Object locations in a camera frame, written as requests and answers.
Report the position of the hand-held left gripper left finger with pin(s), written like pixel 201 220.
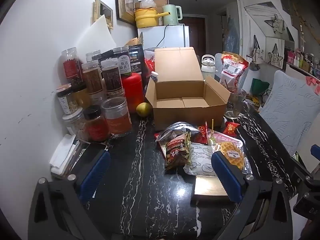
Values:
pixel 96 172

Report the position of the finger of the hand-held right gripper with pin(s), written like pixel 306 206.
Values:
pixel 315 152

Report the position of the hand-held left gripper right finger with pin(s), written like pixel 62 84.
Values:
pixel 226 177

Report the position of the waffle packet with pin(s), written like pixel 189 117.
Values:
pixel 233 156

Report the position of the white bread packet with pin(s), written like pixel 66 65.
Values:
pixel 200 160

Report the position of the pink cone-shaped packet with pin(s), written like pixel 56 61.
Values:
pixel 225 137

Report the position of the small red candy packet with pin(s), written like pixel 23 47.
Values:
pixel 231 129

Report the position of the red gold packet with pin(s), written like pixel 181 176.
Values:
pixel 202 132

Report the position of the lollipop with yellow stick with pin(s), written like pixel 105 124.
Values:
pixel 212 125

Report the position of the brown chocolate snack packet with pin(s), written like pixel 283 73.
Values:
pixel 176 152

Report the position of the large silver snack bag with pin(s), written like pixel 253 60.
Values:
pixel 175 130

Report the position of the brown cardboard box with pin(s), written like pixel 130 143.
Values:
pixel 185 115

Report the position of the flat gold box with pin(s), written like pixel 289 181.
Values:
pixel 207 187

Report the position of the white tissue pack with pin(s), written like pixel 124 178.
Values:
pixel 62 152

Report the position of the group of clear food jars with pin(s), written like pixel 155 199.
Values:
pixel 117 117

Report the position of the glass mug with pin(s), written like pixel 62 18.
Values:
pixel 235 105

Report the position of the yellow-green pear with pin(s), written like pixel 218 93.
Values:
pixel 143 110

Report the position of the yellow patterned bag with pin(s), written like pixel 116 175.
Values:
pixel 255 100

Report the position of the green bag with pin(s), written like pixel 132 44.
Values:
pixel 260 86

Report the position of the red canister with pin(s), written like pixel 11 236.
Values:
pixel 132 92

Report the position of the metal spoon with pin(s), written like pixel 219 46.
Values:
pixel 227 85

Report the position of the shelf of cosmetics bottles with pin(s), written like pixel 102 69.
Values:
pixel 303 60

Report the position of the hanging tote bag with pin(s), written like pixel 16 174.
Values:
pixel 275 57
pixel 257 53

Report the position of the large red white snack bag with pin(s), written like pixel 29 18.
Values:
pixel 231 71

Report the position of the white water bottle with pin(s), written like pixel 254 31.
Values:
pixel 208 70

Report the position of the black pouch bag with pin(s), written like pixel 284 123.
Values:
pixel 136 60

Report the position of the red plastic bag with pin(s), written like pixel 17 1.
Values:
pixel 150 63

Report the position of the star-shaped hanging bag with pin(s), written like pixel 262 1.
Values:
pixel 275 22

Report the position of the white board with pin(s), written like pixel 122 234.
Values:
pixel 96 35

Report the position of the dark brown door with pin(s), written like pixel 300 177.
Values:
pixel 196 35

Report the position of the white fridge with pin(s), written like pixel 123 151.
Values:
pixel 172 36

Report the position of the yellow pot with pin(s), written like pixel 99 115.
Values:
pixel 146 17

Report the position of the pale green kettle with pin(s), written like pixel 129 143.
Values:
pixel 172 15

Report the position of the framed picture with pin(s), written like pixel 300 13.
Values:
pixel 125 2

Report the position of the clear plastic bag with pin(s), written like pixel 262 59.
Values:
pixel 147 3

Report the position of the wall intercom screen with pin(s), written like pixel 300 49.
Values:
pixel 103 11

